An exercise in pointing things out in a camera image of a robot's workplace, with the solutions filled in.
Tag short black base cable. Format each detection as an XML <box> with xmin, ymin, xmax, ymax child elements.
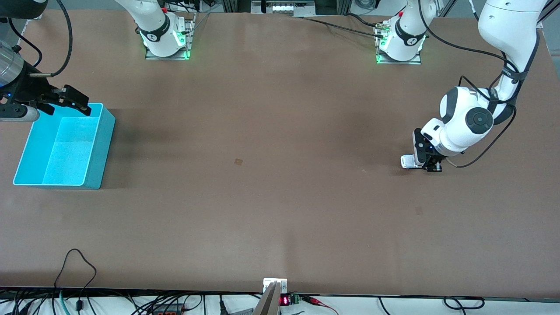
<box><xmin>345</xmin><ymin>13</ymin><xmax>385</xmax><ymax>29</ymax></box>

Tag grey metal side panel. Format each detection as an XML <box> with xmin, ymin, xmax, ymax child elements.
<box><xmin>0</xmin><ymin>18</ymin><xmax>21</xmax><ymax>45</ymax></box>

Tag red clip lead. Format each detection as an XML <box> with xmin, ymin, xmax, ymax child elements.
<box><xmin>302</xmin><ymin>295</ymin><xmax>340</xmax><ymax>315</ymax></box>

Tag grey metal bar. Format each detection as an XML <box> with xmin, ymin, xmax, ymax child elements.
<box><xmin>253</xmin><ymin>281</ymin><xmax>281</xmax><ymax>315</ymax></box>

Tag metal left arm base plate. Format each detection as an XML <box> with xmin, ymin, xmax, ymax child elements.
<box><xmin>375</xmin><ymin>22</ymin><xmax>423</xmax><ymax>65</ymax></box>

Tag metal device with white lights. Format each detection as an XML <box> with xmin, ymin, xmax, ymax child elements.
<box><xmin>251</xmin><ymin>0</ymin><xmax>316</xmax><ymax>17</ymax></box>

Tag black coiled cable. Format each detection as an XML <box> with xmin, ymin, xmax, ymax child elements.
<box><xmin>443</xmin><ymin>297</ymin><xmax>485</xmax><ymax>310</ymax></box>

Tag blue plastic bin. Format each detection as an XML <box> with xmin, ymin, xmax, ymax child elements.
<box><xmin>12</xmin><ymin>102</ymin><xmax>116</xmax><ymax>190</ymax></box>

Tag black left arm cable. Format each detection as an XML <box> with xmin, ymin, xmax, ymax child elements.
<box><xmin>418</xmin><ymin>0</ymin><xmax>519</xmax><ymax>169</ymax></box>

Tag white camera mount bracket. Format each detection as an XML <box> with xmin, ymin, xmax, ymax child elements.
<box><xmin>263</xmin><ymin>278</ymin><xmax>288</xmax><ymax>294</ymax></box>

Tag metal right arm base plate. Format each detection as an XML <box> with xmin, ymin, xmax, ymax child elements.
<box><xmin>145</xmin><ymin>12</ymin><xmax>196</xmax><ymax>60</ymax></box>

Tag thin black looped cable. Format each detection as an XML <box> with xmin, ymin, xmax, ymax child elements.
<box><xmin>54</xmin><ymin>248</ymin><xmax>97</xmax><ymax>293</ymax></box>

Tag long black base cable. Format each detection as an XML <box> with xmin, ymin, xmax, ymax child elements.
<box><xmin>302</xmin><ymin>17</ymin><xmax>385</xmax><ymax>39</ymax></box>

